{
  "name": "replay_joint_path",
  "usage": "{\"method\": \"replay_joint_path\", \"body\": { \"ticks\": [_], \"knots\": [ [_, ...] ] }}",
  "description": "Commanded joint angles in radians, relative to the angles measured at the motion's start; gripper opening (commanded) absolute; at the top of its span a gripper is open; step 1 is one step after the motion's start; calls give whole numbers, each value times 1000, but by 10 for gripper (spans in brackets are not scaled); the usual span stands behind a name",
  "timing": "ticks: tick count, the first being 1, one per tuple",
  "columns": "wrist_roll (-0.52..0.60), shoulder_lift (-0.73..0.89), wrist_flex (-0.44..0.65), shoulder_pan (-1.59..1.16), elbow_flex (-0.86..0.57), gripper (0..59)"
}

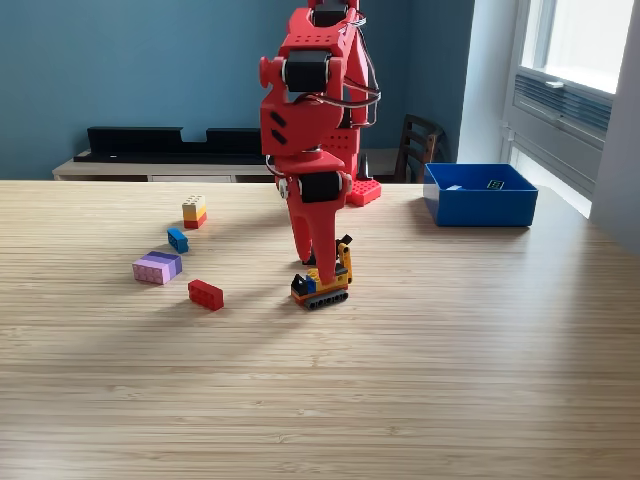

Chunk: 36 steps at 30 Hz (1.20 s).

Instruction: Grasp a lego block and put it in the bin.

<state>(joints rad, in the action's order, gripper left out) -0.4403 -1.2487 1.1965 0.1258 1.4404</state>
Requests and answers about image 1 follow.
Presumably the yellow toy digger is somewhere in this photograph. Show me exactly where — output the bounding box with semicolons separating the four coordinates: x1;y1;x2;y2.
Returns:
290;232;355;312

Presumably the beige yellow red brick stack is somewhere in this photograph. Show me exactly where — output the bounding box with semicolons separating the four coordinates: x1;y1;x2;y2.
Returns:
181;194;208;230

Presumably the pink and purple brick stack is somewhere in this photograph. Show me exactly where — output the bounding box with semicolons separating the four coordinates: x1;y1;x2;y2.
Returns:
131;250;183;286

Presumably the blue plastic bin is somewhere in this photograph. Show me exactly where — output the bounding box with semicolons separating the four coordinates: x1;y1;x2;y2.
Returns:
423;162;540;228

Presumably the dark wooden chair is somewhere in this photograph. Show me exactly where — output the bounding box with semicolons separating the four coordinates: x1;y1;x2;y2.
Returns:
392;113;446;184

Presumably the small blue brick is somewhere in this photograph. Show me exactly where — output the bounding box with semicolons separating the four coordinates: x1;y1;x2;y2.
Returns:
166;227;190;254

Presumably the pale wooden sideboard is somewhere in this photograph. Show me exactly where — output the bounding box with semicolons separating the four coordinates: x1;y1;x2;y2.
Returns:
52;147;401;183

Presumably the grey window vent grille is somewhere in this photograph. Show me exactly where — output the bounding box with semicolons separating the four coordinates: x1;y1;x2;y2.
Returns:
513;73;614;146

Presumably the red white servo cable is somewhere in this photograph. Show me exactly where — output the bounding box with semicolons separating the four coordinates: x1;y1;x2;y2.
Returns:
319;82;383;127

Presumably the white window frame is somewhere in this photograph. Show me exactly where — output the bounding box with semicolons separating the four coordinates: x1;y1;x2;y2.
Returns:
518;0;636;95

